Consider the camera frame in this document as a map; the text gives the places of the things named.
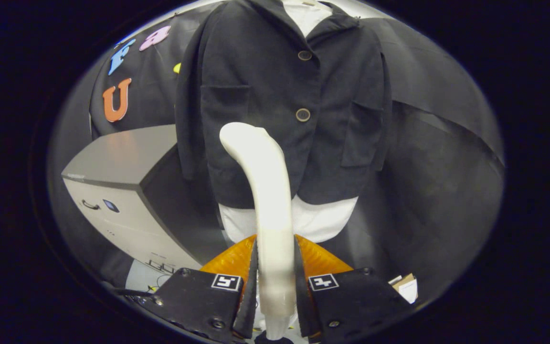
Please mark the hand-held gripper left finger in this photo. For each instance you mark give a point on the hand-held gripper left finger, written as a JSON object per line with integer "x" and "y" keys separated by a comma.
{"x": 251, "y": 296}

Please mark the cardboard box with paper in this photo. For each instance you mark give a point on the cardboard box with paper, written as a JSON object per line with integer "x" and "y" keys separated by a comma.
{"x": 407, "y": 289}

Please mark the black button jacket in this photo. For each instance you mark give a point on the black button jacket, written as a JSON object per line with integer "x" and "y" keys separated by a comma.
{"x": 256, "y": 71}

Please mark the black backdrop cloth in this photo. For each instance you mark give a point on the black backdrop cloth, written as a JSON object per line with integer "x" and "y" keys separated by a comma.
{"x": 447, "y": 167}

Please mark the grey drawer cabinet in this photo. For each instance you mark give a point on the grey drawer cabinet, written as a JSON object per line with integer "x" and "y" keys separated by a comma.
{"x": 122, "y": 153}

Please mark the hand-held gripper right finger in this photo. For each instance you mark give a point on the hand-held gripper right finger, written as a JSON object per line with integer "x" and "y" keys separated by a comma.
{"x": 302, "y": 301}

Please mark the white mannequin torso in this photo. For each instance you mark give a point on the white mannequin torso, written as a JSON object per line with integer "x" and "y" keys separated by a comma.
{"x": 318, "y": 220}

